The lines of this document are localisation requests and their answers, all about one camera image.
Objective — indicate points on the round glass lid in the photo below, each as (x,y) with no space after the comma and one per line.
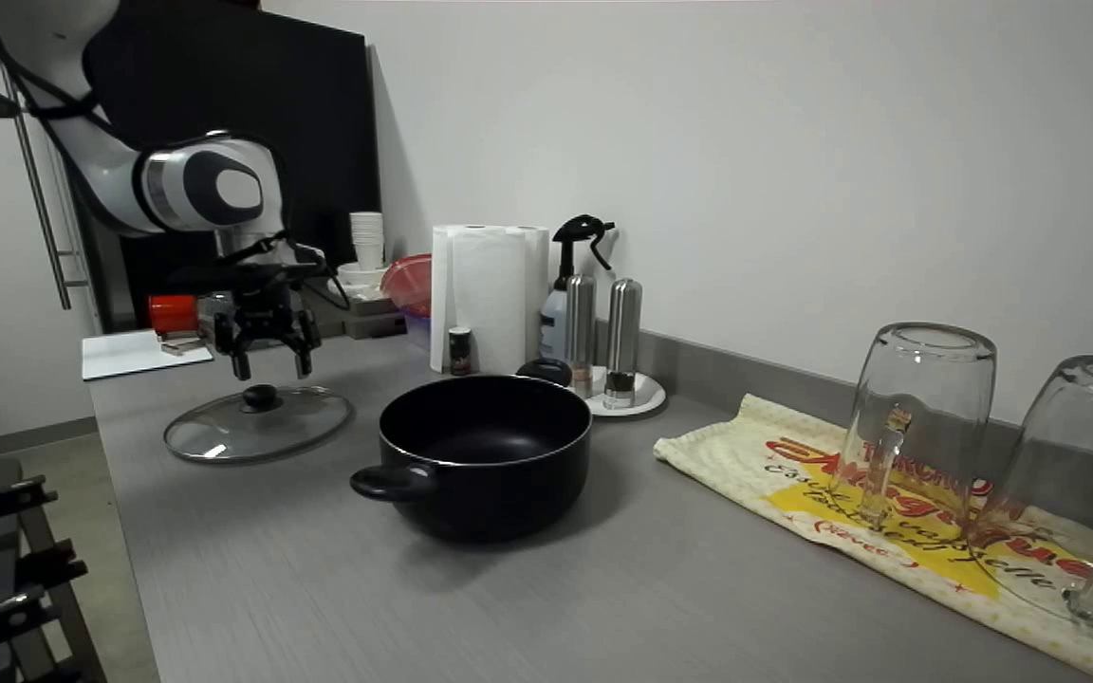
(257,427)

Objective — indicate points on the silver moka pot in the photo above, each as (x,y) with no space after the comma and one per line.
(555,315)

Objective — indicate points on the white flat board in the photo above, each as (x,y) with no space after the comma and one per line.
(133,353)

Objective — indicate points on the small red box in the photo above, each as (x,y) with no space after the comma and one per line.
(172,314)

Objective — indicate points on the black cooking pot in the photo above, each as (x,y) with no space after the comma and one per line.
(483,474)

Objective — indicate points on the white paper towel roll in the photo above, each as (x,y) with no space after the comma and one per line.
(489,297)

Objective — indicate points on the large black panel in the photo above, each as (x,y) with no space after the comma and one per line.
(320,116)

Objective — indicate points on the pink plastic bowl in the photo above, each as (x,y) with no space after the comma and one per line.
(407,286)

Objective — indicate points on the small white saucer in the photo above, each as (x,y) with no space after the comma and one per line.
(643,400)

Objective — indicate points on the small dark spice jar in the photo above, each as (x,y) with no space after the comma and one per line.
(460,350)

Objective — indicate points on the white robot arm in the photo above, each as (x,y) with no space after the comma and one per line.
(192,185)

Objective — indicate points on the cream printed kitchen towel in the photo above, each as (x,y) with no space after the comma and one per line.
(815,494)

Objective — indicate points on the stack of white cups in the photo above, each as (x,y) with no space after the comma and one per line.
(367,235)

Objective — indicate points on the metal shaker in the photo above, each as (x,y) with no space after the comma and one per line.
(625,324)
(582,324)

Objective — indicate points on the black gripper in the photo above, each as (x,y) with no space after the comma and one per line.
(264,302)

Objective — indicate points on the gray tray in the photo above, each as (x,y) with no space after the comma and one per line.
(360,310)

